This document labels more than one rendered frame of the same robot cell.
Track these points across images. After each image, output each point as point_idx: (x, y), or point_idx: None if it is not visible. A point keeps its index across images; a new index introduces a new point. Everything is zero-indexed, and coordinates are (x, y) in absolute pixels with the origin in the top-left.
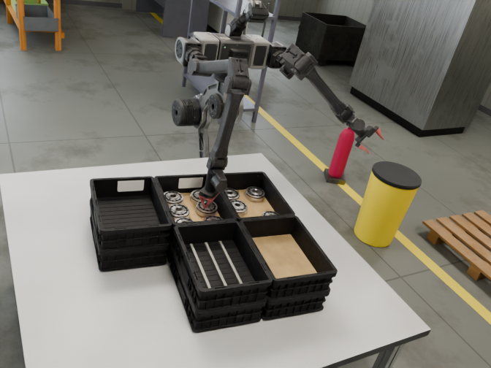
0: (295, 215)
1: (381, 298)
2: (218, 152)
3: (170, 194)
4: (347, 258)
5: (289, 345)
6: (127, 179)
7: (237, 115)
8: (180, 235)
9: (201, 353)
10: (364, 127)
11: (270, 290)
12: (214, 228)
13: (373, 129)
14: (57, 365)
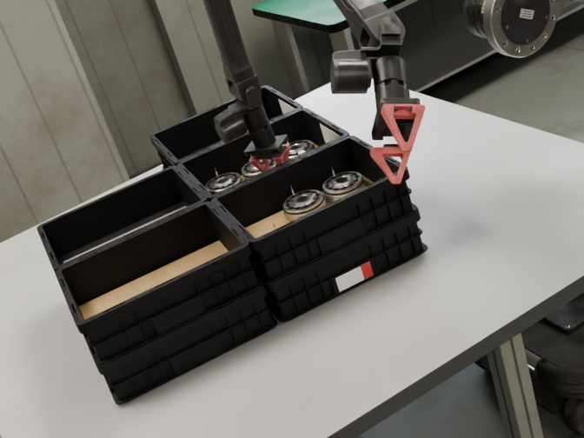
0: (248, 243)
1: None
2: (223, 69)
3: (296, 144)
4: (295, 421)
5: (45, 385)
6: (283, 99)
7: (485, 33)
8: (152, 176)
9: (41, 313)
10: (385, 96)
11: (76, 294)
12: (193, 196)
13: (379, 106)
14: (36, 237)
